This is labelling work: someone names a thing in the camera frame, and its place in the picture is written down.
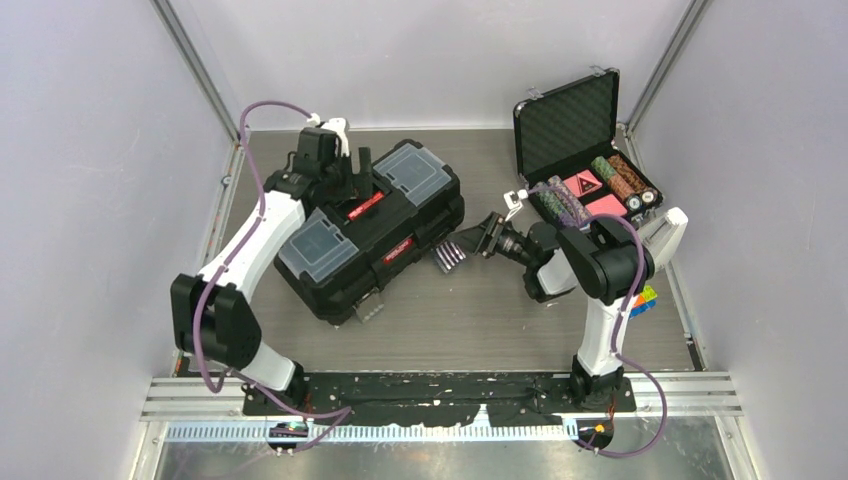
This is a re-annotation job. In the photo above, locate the black plastic toolbox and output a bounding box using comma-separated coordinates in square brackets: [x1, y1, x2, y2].
[274, 139, 465, 325]

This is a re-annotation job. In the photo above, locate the white stand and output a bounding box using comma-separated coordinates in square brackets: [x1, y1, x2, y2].
[638, 207, 689, 272]

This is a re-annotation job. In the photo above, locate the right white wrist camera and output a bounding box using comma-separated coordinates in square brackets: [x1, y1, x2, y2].
[503, 189, 529, 222]

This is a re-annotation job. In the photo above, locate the colourful small object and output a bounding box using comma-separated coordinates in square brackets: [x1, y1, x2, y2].
[630, 285, 658, 318]

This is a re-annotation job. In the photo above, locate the black poker chip case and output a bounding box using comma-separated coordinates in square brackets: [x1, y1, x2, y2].
[512, 68, 664, 227]

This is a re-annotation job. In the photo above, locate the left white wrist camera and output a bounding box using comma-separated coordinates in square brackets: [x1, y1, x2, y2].
[306, 113, 350, 157]

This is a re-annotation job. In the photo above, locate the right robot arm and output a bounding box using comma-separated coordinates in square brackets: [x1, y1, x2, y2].
[444, 213, 655, 411]

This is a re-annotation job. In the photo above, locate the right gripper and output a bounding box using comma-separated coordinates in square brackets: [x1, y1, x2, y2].
[445, 212, 536, 269]

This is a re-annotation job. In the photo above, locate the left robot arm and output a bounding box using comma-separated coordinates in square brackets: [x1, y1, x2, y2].
[170, 118, 371, 414]

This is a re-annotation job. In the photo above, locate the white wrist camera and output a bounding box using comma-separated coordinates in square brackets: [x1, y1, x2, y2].
[503, 189, 529, 222]
[306, 113, 350, 157]

